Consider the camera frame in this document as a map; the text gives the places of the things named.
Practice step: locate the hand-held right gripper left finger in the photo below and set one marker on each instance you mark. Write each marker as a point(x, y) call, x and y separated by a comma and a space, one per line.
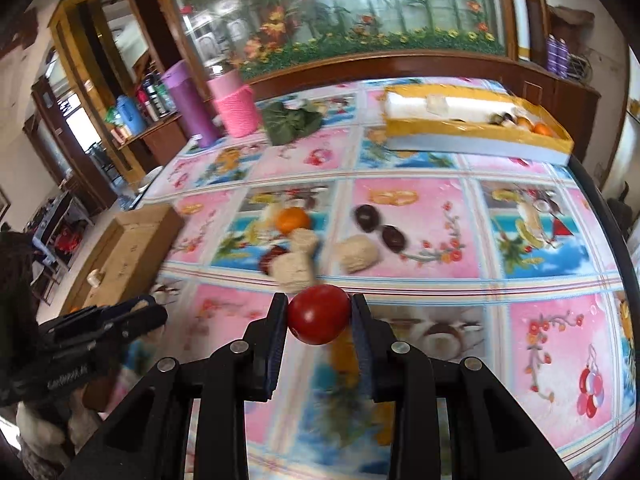
point(274, 345)

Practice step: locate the purple spray bottle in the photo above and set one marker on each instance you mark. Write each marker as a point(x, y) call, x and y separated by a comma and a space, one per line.
point(563, 57)
point(551, 55)

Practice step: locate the glass partition with flowers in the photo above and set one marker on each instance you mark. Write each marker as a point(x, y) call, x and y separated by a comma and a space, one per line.
point(350, 10)

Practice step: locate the purple thermos bottle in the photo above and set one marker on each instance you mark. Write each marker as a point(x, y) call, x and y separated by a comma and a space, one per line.
point(190, 105)

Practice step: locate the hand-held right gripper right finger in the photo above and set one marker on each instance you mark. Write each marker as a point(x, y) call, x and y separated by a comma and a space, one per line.
point(361, 345)

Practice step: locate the wrinkled dark red date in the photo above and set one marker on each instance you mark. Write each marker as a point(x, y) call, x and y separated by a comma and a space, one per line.
point(272, 258)

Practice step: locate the bottle in pink knitted sleeve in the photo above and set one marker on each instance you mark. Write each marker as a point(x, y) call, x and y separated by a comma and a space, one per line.
point(235, 105)

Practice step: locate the red tomato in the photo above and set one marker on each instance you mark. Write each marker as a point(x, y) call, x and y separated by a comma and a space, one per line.
point(319, 313)

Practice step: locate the white bucket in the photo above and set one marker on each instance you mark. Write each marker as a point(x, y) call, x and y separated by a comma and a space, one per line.
point(150, 178)

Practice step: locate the orange tangerine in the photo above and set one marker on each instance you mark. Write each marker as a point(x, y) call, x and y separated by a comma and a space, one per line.
point(293, 220)
point(523, 121)
point(542, 129)

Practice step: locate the brown cardboard tray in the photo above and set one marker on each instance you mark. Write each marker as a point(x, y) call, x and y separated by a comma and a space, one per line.
point(135, 245)

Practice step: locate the black thermos flask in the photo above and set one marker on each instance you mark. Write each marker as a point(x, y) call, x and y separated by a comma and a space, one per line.
point(150, 97)

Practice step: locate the blue thermos jug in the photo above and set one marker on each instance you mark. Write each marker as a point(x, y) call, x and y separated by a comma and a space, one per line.
point(131, 115)

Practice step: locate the wooden side cabinet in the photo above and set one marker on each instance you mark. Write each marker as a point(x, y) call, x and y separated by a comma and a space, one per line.
point(150, 147)

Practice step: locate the fruit print tablecloth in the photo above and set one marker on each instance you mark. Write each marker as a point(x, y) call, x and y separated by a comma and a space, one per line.
point(415, 280)

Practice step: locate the yellow cardboard box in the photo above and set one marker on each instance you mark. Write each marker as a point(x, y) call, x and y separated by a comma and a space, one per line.
point(475, 132)

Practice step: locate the green leafy vegetable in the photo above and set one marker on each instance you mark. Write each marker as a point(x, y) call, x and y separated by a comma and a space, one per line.
point(292, 120)

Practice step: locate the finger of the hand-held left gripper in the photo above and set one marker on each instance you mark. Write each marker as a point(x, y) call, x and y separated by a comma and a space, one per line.
point(140, 316)

